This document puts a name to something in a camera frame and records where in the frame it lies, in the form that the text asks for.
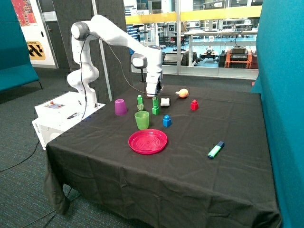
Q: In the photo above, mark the teal partition wall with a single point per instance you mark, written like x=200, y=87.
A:
x=280, y=81

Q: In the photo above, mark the purple upturned cup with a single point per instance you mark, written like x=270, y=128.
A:
x=120, y=107

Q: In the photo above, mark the black tablecloth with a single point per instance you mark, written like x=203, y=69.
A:
x=180, y=187

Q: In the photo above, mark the blue block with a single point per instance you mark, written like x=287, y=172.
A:
x=167, y=121

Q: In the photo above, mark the small green toy pepper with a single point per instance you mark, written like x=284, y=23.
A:
x=140, y=107

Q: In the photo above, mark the orange toy fruit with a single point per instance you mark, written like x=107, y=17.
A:
x=183, y=93

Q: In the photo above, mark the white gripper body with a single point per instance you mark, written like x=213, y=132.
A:
x=154, y=85

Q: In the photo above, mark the green plastic cup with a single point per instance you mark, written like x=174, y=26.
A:
x=142, y=119

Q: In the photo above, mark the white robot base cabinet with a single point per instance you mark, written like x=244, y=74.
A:
x=61, y=113

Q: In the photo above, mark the pink plastic plate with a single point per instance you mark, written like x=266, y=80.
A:
x=148, y=141

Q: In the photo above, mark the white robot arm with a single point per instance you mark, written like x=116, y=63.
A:
x=99, y=27

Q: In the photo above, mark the red block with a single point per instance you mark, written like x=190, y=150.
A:
x=194, y=105

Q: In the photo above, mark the teal sofa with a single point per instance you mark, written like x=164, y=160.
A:
x=15, y=65

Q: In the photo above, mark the white sponge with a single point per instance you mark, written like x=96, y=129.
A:
x=165, y=102

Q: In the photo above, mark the green highlighter marker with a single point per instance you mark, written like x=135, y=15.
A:
x=215, y=150

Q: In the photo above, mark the black camera tripod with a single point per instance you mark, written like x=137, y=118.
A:
x=143, y=76

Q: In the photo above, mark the green block back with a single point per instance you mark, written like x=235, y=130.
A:
x=139, y=99

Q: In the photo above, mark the green block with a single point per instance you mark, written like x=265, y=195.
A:
x=139, y=99
x=155, y=102
x=155, y=110

